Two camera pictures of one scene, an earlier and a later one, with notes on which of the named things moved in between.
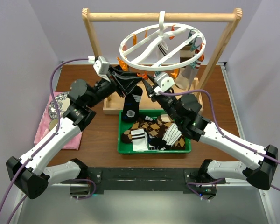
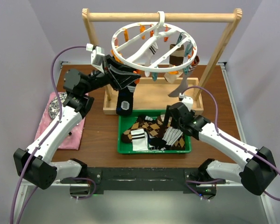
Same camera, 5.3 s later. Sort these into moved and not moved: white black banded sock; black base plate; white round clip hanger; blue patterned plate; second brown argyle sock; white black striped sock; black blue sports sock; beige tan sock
Moved: white black banded sock; beige tan sock; black blue sports sock; white round clip hanger
Not moved: blue patterned plate; white black striped sock; black base plate; second brown argyle sock
